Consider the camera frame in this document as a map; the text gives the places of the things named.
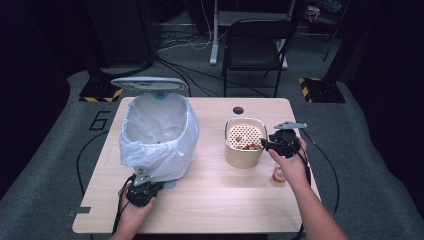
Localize black stand base striped tape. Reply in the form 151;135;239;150
298;77;347;104
78;75;129;103

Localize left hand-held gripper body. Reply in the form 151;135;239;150
124;168;158;208

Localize white desk frame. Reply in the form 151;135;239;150
209;0;297;70

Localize black floor cable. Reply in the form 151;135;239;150
76;130;110;198
299;128;341;218

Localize white floor cables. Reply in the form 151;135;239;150
156;0;214;53

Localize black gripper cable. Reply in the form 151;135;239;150
112;175;135;235
289;131;313;188

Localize white plastic trash bag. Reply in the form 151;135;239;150
119;92;200;184

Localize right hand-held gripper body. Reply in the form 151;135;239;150
268;120;309;159

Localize person's right hand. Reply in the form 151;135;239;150
267;136;313;190

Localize black floor cables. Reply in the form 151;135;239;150
154;56;269;98

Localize person's left hand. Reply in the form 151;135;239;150
117;188;157;233

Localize grey table edge clamp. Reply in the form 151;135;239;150
67;206;92;218

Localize beige strainer container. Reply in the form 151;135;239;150
223;117;269;169

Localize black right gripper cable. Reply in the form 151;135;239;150
289;131;313;188

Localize black folding chair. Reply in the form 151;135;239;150
221;18;295;98

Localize grey lidded trash can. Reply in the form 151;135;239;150
110;76;200;190

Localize red food scraps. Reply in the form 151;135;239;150
233;134;265;151

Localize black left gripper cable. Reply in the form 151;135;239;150
112;175;135;235

